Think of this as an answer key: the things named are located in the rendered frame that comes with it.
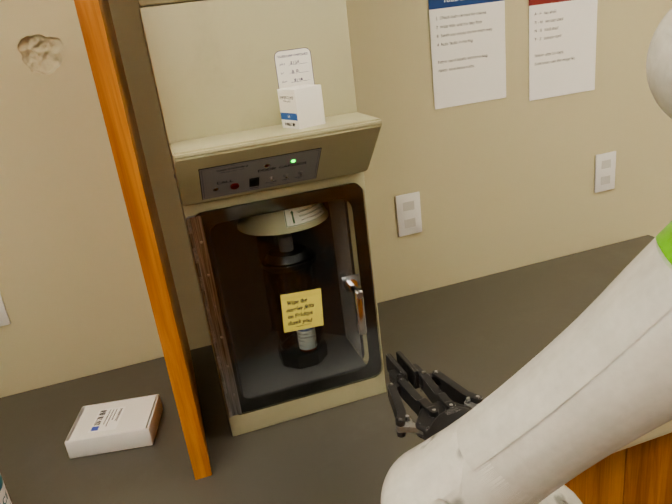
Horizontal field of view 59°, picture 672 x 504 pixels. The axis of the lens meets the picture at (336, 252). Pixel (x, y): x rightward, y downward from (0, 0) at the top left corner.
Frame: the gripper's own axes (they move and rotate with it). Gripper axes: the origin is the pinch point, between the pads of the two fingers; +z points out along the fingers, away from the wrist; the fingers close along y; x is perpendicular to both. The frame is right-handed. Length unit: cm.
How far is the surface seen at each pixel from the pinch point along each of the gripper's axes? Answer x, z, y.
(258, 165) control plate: -32.6, 14.8, 15.1
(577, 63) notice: -36, 66, -83
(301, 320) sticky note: -1.5, 22.2, 10.5
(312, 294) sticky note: -6.2, 22.1, 7.8
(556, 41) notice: -42, 66, -76
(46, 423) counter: 20, 47, 64
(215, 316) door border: -6.2, 22.1, 25.6
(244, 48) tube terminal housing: -50, 23, 13
